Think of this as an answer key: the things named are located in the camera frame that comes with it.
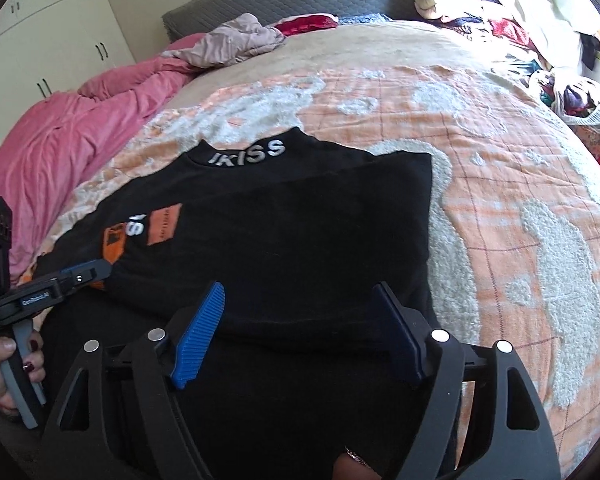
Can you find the pink duvet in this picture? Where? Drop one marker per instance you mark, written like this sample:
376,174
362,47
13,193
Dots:
70,140

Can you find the pile of mixed clothes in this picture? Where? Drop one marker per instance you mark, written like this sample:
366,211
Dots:
480,5

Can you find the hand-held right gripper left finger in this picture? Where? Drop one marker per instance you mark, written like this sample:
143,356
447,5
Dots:
200,332

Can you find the red cloth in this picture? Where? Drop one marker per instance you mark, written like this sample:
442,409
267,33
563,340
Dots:
307,24

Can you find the white wardrobe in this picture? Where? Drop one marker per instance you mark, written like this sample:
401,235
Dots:
50,25

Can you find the pale pink crumpled garment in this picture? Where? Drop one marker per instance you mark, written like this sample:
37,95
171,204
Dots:
235,37

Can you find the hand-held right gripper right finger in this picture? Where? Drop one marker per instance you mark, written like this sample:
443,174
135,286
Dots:
397,332

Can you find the orange and white tufted blanket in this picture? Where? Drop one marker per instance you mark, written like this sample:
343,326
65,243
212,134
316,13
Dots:
505,220

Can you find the black shirt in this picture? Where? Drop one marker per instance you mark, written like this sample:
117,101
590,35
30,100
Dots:
280,240

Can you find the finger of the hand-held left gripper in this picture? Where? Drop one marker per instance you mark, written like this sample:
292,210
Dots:
87,271

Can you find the blue patterned cloth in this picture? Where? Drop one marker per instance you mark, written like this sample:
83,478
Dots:
365,18

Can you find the white curtain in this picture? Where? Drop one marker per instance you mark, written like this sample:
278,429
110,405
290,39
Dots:
545,5

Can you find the person's right hand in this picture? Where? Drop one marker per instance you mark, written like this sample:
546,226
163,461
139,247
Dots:
352,467

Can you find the white bag of clothes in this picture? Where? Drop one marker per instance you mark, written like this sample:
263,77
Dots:
577,100

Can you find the beige bedsheet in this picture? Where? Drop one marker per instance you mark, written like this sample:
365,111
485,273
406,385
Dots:
380,47

